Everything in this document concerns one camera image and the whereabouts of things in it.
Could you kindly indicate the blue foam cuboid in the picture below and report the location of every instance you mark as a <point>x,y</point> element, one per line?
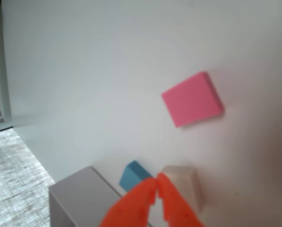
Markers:
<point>132,176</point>

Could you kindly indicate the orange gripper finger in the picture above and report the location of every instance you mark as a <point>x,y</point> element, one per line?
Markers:
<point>131,205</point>
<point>178,210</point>

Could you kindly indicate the cream white foam cuboid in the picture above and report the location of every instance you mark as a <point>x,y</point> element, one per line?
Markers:
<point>188,182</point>

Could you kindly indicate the pink foam cuboid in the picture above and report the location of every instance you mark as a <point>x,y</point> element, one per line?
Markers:
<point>190,101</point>

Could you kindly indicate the white bin box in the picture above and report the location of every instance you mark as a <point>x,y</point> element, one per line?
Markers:
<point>84,196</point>

